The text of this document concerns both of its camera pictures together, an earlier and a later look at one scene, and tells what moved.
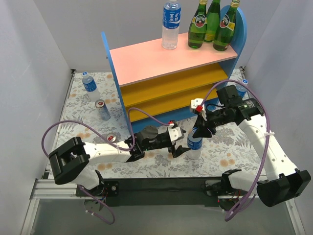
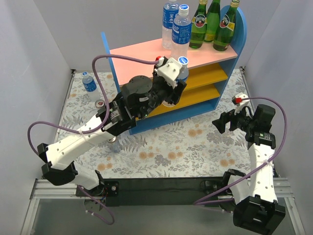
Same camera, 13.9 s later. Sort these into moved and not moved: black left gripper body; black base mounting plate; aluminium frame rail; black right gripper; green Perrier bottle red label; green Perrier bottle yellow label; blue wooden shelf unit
Moved: black left gripper body; black right gripper
Not moved: green Perrier bottle yellow label; blue wooden shelf unit; green Perrier bottle red label; aluminium frame rail; black base mounting plate
